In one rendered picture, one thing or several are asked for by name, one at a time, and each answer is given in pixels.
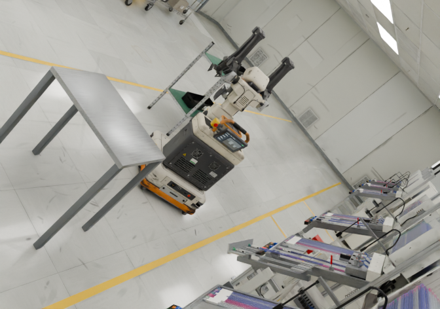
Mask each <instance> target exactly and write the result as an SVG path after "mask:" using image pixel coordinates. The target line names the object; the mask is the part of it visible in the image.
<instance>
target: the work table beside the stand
mask: <svg viewBox="0 0 440 309"><path fill-rule="evenodd" d="M55 79H57V81H58V82H59V83H60V85H61V86H62V88H63V89H64V91H65V92H66V94H67V95H68V96H69V98H70V100H71V101H72V102H73V105H72V106H71V107H70V108H69V110H68V111H67V112H66V113H65V114H64V115H63V117H62V118H61V119H60V120H59V121H58V122H57V123H56V124H55V125H54V126H53V128H52V129H51V130H50V131H49V132H48V133H47V135H46V136H45V137H44V138H42V140H41V141H40V142H39V143H38V144H37V146H36V147H35V148H34V149H33V150H32V152H33V154H34V155H39V154H40V153H41V152H42V151H43V149H44V148H45V147H46V146H47V145H48V144H49V143H50V142H51V141H52V140H53V139H54V138H55V137H56V135H57V134H58V133H59V132H60V131H61V130H62V128H63V127H64V126H65V125H66V124H67V123H68V122H69V121H70V120H71V119H72V118H73V117H74V116H75V114H76V113H77V112H78V111H79V113H80V114H81V115H82V117H83V118H84V119H85V121H86V122H87V124H88V125H89V127H90V128H91V129H92V131H93V132H94V133H95V135H96V137H97V138H98V139H99V141H100V142H101V144H102V145H103V146H104V148H105V150H106V151H107V152H108V153H109V155H110V157H111V158H112V159H113V161H114V162H115V164H114V165H113V166H112V167H111V168H110V169H109V170H108V171H107V172H105V173H104V174H103V175H102V176H101V177H100V178H99V179H98V180H97V181H96V182H95V183H94V184H93V185H92V186H91V187H90V188H89V189H88V190H87V191H86V192H85V193H84V194H83V195H82V196H81V197H80V198H79V199H78V200H77V201H76V202H75V203H74V204H73V205H72V206H71V207H70V208H69V209H68V210H67V211H66V212H65V213H64V214H63V215H62V216H61V217H60V218H59V219H58V220H57V221H56V222H55V223H54V224H53V225H52V226H51V227H50V228H49V229H48V230H47V231H46V232H45V233H44V234H43V235H42V236H41V237H40V238H39V239H38V240H37V241H36V242H35V243H34V244H33V246H34V247H35V249H36V250H37V249H40V248H42V247H43V246H44V245H45V244H46V243H47V242H48V241H49V240H50V239H51V238H52V237H53V236H54V235H55V234H56V233H57V232H58V231H59V230H60V229H61V228H63V227H64V226H65V225H66V224H67V223H68V222H69V221H70V220H71V219H72V218H73V217H74V216H75V215H76V214H77V213H78V212H79V211H80V210H81V209H83V208H84V207H85V205H87V203H89V201H91V199H93V197H95V195H97V193H99V192H100V191H101V190H102V189H103V188H104V187H105V186H106V185H107V184H108V183H109V182H110V181H111V180H112V179H113V178H114V177H115V176H116V175H117V174H118V173H119V172H120V171H121V170H123V169H124V168H129V167H133V166H139V165H144V164H148V165H146V167H144V169H142V170H141V171H140V172H139V173H138V174H137V175H136V176H135V177H134V178H133V179H132V180H131V181H130V182H129V183H128V184H127V185H126V186H125V187H123V188H122V189H121V190H120V191H119V192H118V193H117V194H116V195H115V196H114V197H113V198H112V199H110V201H108V203H106V205H104V207H102V209H100V210H99V211H98V212H97V213H96V214H95V215H94V216H93V217H92V218H91V219H89V220H88V221H87V222H86V223H85V224H84V225H83V226H82V229H83V230H84V231H85V232H86V231H88V230H90V229H91V228H92V227H93V226H94V225H95V224H96V223H97V222H98V221H99V220H100V219H101V218H102V217H103V216H104V215H105V214H106V213H108V212H109V211H110V210H111V209H112V208H113V207H114V206H115V205H116V204H118V203H119V202H120V201H121V200H122V199H123V198H124V197H125V196H126V195H127V194H128V193H129V192H130V191H131V190H132V189H133V188H134V187H136V186H137V185H138V184H139V183H140V182H141V181H142V180H143V179H144V178H146V177H147V176H148V175H149V174H150V173H151V172H152V171H153V170H154V169H155V168H156V167H157V166H158V165H159V164H160V163H161V162H162V161H163V160H165V159H166V157H165V156H164V155H163V153H162V152H161V150H160V149H159V148H158V146H157V145H156V143H155V142H154V141H153V139H152V138H151V137H150V135H149V134H148V133H147V131H146V130H145V128H144V127H143V126H142V125H141V123H140V121H139V120H138V119H137V118H136V116H135V115H134V114H133V112H132V111H131V109H130V108H129V106H127V104H126V102H125V101H124V100H123V99H122V97H121V96H120V94H119V93H118V92H117V90H116V89H115V87H114V86H113V85H112V84H111V82H110V81H109V79H108V78H107V77H106V76H105V74H101V73H94V72H89V71H81V70H77V69H70V68H64V67H57V66H52V67H51V68H50V69H49V70H48V72H47V73H46V74H45V76H44V77H43V78H42V79H41V80H40V81H39V83H38V84H37V85H36V86H35V88H34V89H33V90H32V91H31V92H30V93H29V95H28V96H27V97H26V99H25V100H24V101H23V102H22V103H21V104H20V106H19V107H18V108H17V109H16V110H15V112H13V114H12V115H11V116H10V118H9V119H8V120H7V121H6V123H4V125H3V126H2V127H1V129H0V144H1V143H2V141H3V140H4V139H5V138H6V137H7V136H8V135H9V133H10V132H11V131H12V130H13V128H14V127H15V126H16V125H17V124H18V123H19V122H20V120H21V119H22V118H23V117H24V115H25V114H26V113H27V112H28V111H29V110H30V109H31V107H32V106H33V105H34V103H35V102H36V101H37V100H38V99H39V98H40V97H41V95H42V94H43V93H44V92H45V90H46V89H47V88H48V87H49V86H50V85H51V84H52V82H53V81H54V80H55Z"/></svg>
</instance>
